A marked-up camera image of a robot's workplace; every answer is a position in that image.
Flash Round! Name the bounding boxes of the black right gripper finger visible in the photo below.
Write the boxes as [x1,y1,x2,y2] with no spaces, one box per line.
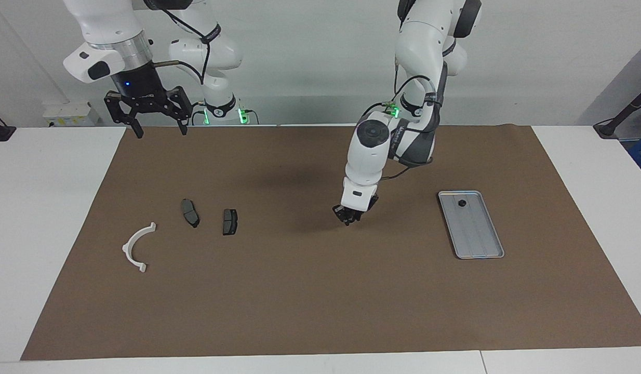
[104,91,144,139]
[165,86,192,136]

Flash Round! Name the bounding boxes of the silver metal tray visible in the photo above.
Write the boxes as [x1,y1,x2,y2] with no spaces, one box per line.
[438,191,505,260]

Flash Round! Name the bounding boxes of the white power socket box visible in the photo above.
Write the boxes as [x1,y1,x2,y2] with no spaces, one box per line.
[43,102,99,128]

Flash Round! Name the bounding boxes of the brown table mat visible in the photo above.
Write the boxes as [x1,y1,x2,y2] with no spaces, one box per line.
[20,125,641,362]

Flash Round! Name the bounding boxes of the long curved brake pad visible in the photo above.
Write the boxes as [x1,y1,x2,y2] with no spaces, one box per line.
[181,198,201,229]

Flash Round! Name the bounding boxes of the white semicircular plastic clamp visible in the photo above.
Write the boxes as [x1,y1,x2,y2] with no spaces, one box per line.
[122,222,157,273]

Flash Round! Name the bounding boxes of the black angled stand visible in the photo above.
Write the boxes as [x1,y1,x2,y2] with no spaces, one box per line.
[593,83,641,140]

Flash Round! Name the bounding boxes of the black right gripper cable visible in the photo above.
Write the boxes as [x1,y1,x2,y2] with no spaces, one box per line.
[153,5,222,86]

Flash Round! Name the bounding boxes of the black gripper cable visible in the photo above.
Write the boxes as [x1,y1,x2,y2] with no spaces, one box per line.
[153,5,222,86]
[380,75,442,182]

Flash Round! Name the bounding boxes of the black arm base cable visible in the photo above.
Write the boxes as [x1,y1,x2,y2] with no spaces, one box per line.
[360,101,396,123]

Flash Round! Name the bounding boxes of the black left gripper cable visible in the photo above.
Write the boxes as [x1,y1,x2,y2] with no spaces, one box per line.
[380,75,442,182]

